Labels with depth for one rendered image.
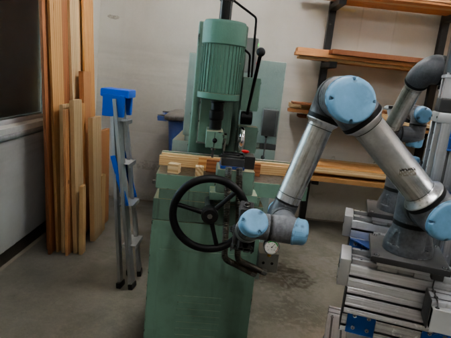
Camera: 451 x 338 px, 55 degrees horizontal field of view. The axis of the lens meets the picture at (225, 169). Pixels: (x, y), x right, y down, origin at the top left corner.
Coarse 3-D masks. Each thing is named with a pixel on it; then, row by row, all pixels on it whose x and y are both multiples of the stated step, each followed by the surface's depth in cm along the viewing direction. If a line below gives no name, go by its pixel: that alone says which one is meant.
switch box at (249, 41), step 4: (248, 40) 202; (252, 40) 202; (256, 40) 202; (248, 44) 202; (252, 44) 202; (256, 44) 202; (248, 48) 202; (252, 48) 202; (256, 48) 203; (248, 56) 203; (256, 56) 204; (248, 60) 204; (244, 64) 204; (244, 68) 204
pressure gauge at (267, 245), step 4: (264, 244) 170; (268, 244) 171; (272, 244) 171; (276, 244) 171; (264, 248) 171; (268, 248) 171; (272, 248) 171; (276, 248) 171; (268, 252) 171; (272, 252) 171; (276, 252) 171; (268, 256) 174
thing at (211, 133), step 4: (208, 128) 185; (208, 132) 178; (212, 132) 178; (216, 132) 178; (220, 132) 178; (208, 136) 178; (212, 136) 178; (216, 136) 178; (220, 136) 178; (208, 140) 179; (220, 140) 179; (208, 144) 179; (212, 144) 179; (216, 144) 179; (220, 144) 179; (212, 148) 184; (220, 148) 180
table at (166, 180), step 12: (192, 168) 183; (156, 180) 169; (168, 180) 170; (180, 180) 170; (264, 180) 176; (276, 180) 178; (216, 192) 162; (252, 192) 167; (264, 192) 172; (276, 192) 173
